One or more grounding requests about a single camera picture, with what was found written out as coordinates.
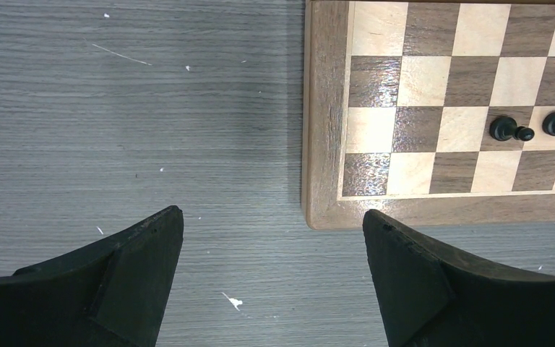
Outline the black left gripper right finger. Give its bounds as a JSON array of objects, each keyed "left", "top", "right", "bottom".
[{"left": 363, "top": 210, "right": 555, "bottom": 346}]

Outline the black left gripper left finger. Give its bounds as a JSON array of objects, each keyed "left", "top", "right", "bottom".
[{"left": 0, "top": 205, "right": 184, "bottom": 346}]

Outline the wooden chess board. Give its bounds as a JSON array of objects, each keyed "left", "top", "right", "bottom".
[{"left": 301, "top": 1, "right": 555, "bottom": 230}]

